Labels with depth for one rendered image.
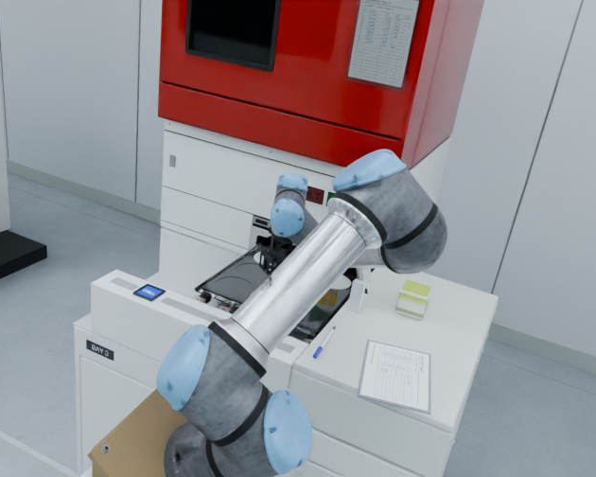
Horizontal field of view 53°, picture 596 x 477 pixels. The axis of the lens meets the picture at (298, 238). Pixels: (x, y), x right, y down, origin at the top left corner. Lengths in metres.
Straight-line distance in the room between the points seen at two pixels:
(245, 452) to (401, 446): 0.45
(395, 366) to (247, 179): 0.85
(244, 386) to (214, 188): 1.18
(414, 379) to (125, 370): 0.72
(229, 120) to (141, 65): 2.20
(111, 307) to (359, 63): 0.89
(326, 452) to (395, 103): 0.89
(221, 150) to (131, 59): 2.17
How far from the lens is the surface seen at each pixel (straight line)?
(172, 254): 2.20
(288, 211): 1.32
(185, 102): 1.93
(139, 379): 1.59
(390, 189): 0.98
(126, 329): 1.53
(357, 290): 1.47
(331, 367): 1.30
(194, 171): 2.03
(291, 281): 0.93
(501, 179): 3.21
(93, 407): 1.76
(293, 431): 0.96
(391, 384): 1.29
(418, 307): 1.52
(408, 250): 1.02
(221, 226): 2.03
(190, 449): 1.04
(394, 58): 1.62
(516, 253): 3.32
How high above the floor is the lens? 1.73
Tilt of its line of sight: 24 degrees down
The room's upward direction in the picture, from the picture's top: 8 degrees clockwise
